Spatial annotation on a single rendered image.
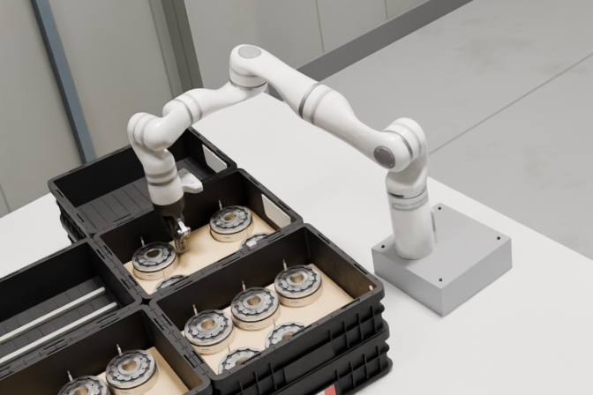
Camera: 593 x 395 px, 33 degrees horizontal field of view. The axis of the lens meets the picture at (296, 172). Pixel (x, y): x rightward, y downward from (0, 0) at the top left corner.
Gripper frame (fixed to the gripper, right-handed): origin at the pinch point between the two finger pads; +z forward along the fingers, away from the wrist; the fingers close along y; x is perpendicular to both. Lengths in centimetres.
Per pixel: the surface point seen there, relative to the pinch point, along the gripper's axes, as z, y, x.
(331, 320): -7, 52, 9
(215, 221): -0.3, -1.4, 10.4
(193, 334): -0.6, 30.2, -12.0
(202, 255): 2.6, 4.1, 3.2
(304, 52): 69, -177, 138
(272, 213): -2.6, 8.4, 20.8
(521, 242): 16, 38, 70
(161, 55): 40, -169, 68
